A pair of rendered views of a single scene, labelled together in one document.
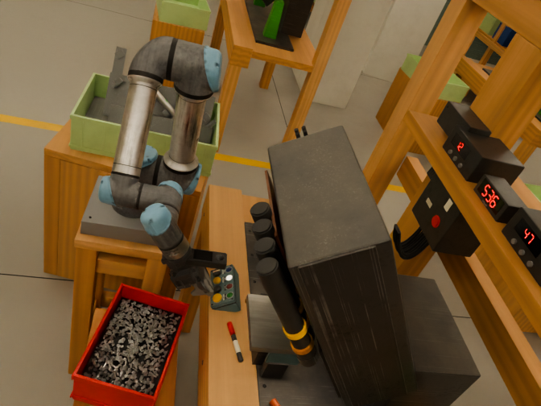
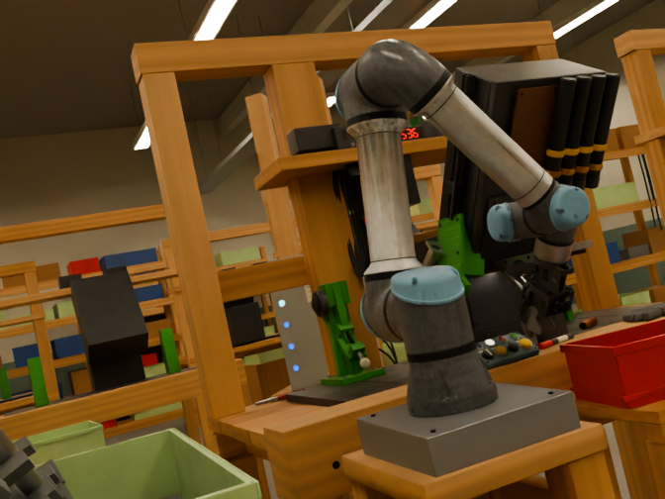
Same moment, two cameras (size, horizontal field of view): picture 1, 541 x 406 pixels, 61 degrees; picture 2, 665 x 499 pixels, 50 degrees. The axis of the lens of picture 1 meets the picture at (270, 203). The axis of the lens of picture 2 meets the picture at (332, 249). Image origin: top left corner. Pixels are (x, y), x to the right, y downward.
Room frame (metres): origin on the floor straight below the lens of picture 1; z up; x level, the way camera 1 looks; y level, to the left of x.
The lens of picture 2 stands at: (1.48, 1.64, 1.13)
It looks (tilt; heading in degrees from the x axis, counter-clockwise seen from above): 4 degrees up; 265
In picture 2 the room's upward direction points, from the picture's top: 13 degrees counter-clockwise
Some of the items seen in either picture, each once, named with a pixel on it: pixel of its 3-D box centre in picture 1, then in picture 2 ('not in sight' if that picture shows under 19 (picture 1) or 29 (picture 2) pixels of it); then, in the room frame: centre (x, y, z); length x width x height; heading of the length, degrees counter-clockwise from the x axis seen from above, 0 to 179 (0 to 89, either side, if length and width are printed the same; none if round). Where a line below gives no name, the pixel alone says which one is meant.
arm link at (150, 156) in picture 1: (139, 167); (428, 306); (1.23, 0.46, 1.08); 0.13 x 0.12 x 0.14; 104
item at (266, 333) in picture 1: (320, 329); (519, 261); (0.82, -0.24, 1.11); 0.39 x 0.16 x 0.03; 109
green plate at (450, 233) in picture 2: not in sight; (460, 252); (0.98, -0.23, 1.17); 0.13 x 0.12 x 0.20; 19
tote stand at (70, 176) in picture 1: (132, 203); not in sight; (1.80, 0.68, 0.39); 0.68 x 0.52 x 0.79; 99
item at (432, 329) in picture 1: (395, 355); (481, 284); (0.87, -0.48, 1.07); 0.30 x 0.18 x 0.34; 19
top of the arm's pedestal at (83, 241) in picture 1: (130, 220); (464, 451); (1.23, 0.46, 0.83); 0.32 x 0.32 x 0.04; 17
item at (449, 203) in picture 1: (452, 213); (382, 186); (1.10, -0.47, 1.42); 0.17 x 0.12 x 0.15; 19
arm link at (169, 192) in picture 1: (162, 200); (522, 219); (0.98, 0.28, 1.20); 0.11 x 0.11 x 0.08; 14
